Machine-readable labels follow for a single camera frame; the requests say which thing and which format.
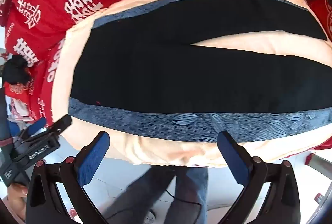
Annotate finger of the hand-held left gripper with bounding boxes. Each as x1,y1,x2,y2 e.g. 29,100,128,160
28,118,48,136
45,114,72,137

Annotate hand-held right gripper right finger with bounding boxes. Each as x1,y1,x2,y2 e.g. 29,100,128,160
217,131,301,224

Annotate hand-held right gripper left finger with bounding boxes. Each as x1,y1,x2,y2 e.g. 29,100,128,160
25,131,110,224

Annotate black pants blue side stripes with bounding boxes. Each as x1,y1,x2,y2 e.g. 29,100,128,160
68,0,332,143

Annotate person's left hand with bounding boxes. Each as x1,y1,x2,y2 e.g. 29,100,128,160
2,182,28,217

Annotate red white printed cloth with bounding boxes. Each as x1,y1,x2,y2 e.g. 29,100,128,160
4,81,35,124

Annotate black cloth bundle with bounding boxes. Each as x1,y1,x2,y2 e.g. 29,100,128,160
2,55,31,86

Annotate person's legs in jeans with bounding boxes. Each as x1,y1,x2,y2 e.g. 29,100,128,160
102,165,209,224

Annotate person's shoe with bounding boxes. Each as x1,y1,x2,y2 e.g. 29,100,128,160
142,209,156,224

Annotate cream blanket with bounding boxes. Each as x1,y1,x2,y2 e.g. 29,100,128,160
50,0,332,169

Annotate red floral cushion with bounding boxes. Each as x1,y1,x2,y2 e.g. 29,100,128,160
307,0,332,38

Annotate black floor cable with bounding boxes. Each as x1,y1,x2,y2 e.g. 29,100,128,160
165,185,203,214

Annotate grey metal frame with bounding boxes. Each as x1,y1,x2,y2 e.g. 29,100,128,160
305,152,332,204

